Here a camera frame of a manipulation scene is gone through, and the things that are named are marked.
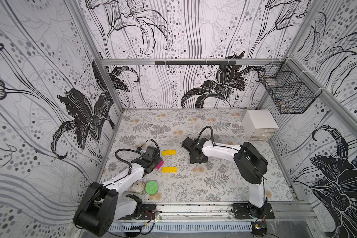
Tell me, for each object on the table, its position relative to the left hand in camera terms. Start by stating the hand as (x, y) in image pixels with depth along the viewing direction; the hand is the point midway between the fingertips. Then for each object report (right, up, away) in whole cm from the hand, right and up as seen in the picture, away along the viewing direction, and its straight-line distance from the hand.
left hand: (158, 161), depth 90 cm
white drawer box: (+62, +23, +1) cm, 66 cm away
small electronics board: (+52, -27, -19) cm, 62 cm away
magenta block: (+2, +1, -10) cm, 10 cm away
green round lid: (-2, -10, -13) cm, 17 cm away
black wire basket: (+81, +44, -2) cm, 92 cm away
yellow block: (+6, +5, +4) cm, 9 cm away
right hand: (+24, +1, +4) cm, 25 cm away
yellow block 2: (+7, -4, -1) cm, 8 cm away
